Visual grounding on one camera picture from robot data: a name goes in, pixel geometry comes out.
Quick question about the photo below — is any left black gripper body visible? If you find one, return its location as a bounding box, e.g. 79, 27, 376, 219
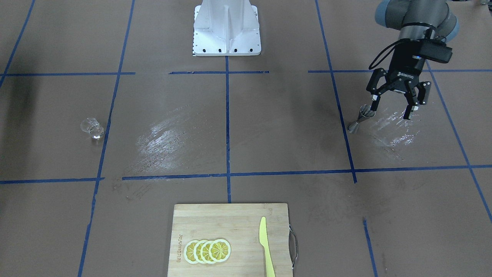
386, 38, 431, 93

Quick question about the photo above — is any small glass beaker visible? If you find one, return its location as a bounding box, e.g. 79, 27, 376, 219
80, 118, 105, 140

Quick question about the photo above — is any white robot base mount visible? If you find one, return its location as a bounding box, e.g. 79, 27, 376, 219
192, 0, 262, 57

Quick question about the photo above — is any steel jigger measuring cup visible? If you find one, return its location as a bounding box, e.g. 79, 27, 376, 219
347, 105, 376, 134

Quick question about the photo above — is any yellow plastic knife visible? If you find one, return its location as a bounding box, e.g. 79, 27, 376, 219
259, 216, 276, 277

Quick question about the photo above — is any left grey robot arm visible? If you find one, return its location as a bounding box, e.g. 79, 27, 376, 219
367, 0, 460, 120

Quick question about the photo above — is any bamboo cutting board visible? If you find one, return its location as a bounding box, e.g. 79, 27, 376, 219
167, 203, 293, 277

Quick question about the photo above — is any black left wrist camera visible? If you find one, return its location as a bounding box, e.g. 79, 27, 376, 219
416, 38, 453, 63

